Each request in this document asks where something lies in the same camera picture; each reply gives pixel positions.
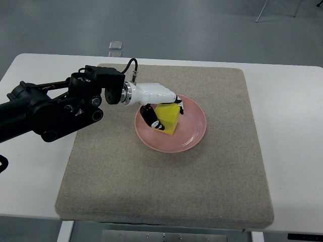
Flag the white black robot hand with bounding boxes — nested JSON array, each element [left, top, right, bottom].
[[120, 82, 184, 131]]

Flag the yellow foam block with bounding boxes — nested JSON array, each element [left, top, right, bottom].
[[154, 103, 180, 135]]

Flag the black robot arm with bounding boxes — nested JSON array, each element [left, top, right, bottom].
[[1, 66, 125, 142]]

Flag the pink plate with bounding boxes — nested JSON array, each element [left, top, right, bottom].
[[135, 95, 206, 153]]

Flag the floor outlet cover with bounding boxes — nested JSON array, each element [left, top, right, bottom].
[[109, 41, 123, 50]]

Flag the beige fabric mat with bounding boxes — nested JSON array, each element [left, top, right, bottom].
[[55, 65, 274, 229]]

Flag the metal chair leg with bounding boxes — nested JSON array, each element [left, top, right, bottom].
[[255, 0, 269, 23]]

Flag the grey metal crossbar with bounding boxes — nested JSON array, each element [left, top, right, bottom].
[[100, 230, 228, 242]]

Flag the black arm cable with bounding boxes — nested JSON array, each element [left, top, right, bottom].
[[122, 57, 139, 84]]

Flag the white table frame leg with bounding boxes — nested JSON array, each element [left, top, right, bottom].
[[57, 221, 74, 242]]

